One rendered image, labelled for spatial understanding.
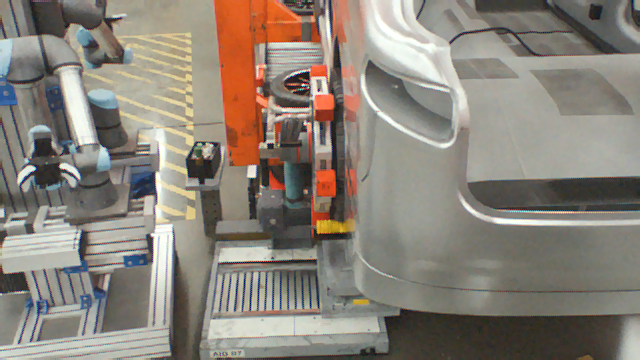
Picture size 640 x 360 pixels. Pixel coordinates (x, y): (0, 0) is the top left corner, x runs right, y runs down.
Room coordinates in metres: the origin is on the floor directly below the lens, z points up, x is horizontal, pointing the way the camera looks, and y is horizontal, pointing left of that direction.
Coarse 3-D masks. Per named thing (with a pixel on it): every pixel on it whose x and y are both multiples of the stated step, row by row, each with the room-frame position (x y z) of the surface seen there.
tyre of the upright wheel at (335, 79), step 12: (336, 72) 2.45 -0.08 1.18; (336, 84) 2.36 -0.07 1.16; (336, 96) 2.30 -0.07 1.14; (336, 108) 2.26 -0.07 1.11; (336, 120) 2.23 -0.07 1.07; (336, 132) 2.21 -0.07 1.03; (336, 144) 2.21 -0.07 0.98; (336, 180) 2.18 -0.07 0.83; (336, 192) 2.17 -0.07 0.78; (336, 204) 2.17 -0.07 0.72; (336, 216) 2.20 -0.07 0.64
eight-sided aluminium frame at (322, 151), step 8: (312, 80) 2.51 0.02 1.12; (320, 80) 2.52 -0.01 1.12; (312, 88) 2.50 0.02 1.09; (320, 88) 2.60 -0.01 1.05; (312, 128) 2.67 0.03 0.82; (328, 128) 2.24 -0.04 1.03; (328, 136) 2.22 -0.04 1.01; (320, 144) 2.19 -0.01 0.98; (328, 144) 2.19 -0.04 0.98; (320, 152) 2.17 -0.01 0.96; (328, 152) 2.17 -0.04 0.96; (328, 160) 2.17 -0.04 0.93; (328, 168) 2.17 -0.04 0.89; (312, 176) 2.56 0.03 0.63; (320, 200) 2.17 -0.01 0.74; (328, 200) 2.17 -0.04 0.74; (320, 208) 2.31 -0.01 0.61; (328, 208) 2.27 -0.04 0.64
